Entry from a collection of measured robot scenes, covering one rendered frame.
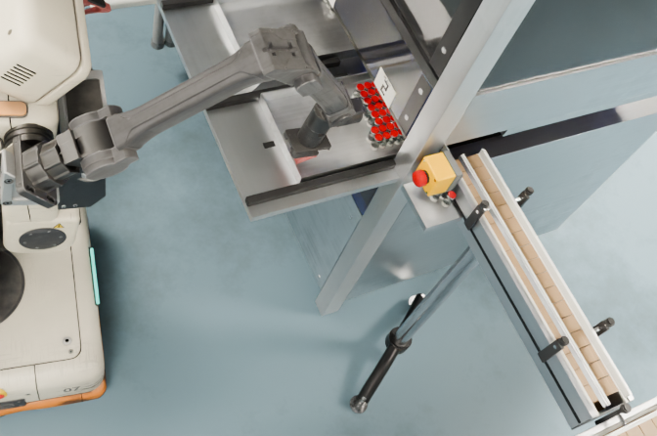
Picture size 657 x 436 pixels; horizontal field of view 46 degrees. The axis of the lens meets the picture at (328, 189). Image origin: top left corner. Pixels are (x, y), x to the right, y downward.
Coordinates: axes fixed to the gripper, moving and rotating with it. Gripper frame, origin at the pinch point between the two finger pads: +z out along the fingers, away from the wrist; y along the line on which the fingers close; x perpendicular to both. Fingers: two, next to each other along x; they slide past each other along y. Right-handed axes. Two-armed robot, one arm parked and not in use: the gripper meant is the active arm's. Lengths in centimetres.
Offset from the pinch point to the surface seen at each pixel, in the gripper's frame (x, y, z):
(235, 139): 10.7, -10.7, 3.7
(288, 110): 15.2, 5.4, 0.7
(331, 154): -0.1, 10.6, -0.4
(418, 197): -17.7, 26.9, -3.1
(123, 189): 54, -8, 93
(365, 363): -34, 47, 83
